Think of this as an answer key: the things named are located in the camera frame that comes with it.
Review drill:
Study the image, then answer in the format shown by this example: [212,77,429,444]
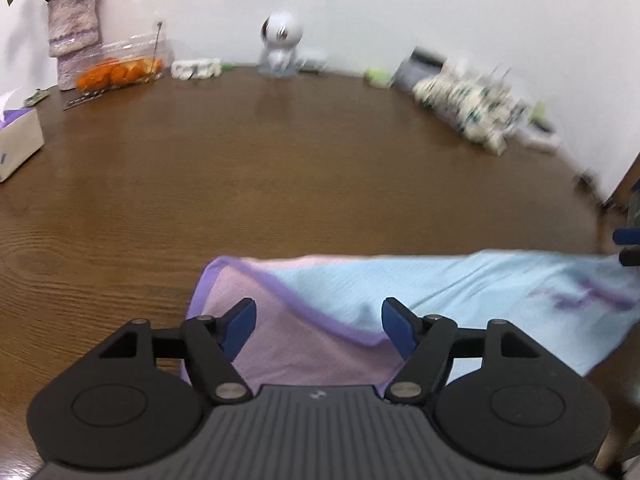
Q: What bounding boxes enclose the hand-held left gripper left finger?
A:
[99,297,257,405]

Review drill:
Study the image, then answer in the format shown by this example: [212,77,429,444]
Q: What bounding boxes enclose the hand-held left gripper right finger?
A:
[381,297,543,406]

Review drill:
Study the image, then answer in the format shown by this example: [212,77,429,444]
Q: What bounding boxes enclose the pink blue purple shirt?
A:
[180,249,640,396]

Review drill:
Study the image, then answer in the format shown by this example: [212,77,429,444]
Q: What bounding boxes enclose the cream green floral pants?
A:
[412,62,528,156]

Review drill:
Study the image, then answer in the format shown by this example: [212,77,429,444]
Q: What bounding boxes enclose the white power strip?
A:
[515,125,561,153]

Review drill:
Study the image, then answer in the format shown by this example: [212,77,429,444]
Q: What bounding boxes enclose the grey tin box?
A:
[392,47,446,91]

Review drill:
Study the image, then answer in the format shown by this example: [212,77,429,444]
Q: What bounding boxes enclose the white plastic clip device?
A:
[171,57,222,81]

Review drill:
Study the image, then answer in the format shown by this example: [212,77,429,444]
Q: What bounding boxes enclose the dark thin stick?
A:
[62,92,108,111]

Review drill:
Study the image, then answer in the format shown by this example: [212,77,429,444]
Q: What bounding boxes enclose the small white device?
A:
[297,50,328,74]

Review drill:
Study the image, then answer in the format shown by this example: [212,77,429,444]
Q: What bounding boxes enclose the pile of tangerines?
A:
[76,57,165,91]

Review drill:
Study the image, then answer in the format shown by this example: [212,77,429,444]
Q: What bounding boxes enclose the purple white tissue box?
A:
[0,87,46,183]

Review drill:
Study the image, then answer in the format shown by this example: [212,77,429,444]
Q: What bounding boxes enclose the clear plastic box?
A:
[75,34,168,93]

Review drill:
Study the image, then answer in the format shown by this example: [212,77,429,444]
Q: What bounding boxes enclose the pink knitted vase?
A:
[47,0,101,92]

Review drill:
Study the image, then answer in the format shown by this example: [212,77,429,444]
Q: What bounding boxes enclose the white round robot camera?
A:
[257,10,305,77]

